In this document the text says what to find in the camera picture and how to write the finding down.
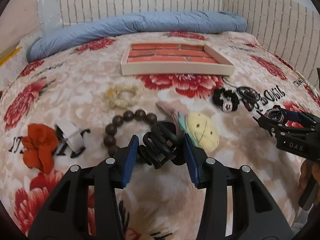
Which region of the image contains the black scrunchie with charm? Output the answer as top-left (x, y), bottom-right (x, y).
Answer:
top-left (212, 87), bottom-right (240, 113)

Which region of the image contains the yellow pineapple plush hair clip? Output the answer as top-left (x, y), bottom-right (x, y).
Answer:
top-left (156, 100), bottom-right (220, 153)

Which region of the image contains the orange fabric scrunchie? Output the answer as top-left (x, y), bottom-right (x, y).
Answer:
top-left (21, 124), bottom-right (59, 174)

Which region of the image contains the brown wooden bead bracelet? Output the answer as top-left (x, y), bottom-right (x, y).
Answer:
top-left (103, 109), bottom-right (158, 158)

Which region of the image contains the black claw hair clip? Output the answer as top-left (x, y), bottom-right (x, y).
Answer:
top-left (137, 121), bottom-right (185, 170)

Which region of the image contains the cream fabric scrunchie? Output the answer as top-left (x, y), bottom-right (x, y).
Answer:
top-left (103, 83), bottom-right (144, 109)

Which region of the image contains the right hand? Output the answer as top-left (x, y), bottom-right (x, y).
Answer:
top-left (298, 160), bottom-right (319, 195)

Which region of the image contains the white brick-pattern headboard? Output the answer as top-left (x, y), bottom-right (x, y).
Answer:
top-left (58, 0), bottom-right (319, 86)

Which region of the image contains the pink pillow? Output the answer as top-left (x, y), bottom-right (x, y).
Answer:
top-left (220, 31), bottom-right (260, 46)

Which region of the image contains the floral red beige blanket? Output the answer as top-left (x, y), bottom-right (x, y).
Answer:
top-left (1, 32), bottom-right (319, 234)

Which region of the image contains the brick-lined white tray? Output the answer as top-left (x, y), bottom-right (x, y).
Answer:
top-left (120, 42), bottom-right (235, 76)

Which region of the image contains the rolled blue quilt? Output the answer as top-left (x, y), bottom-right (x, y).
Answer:
top-left (26, 10), bottom-right (248, 63)

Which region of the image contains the beige wooden side panel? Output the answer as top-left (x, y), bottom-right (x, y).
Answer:
top-left (1, 0), bottom-right (40, 53)

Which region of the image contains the clear plastic wrapped roll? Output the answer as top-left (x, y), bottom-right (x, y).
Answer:
top-left (37, 0), bottom-right (62, 36)

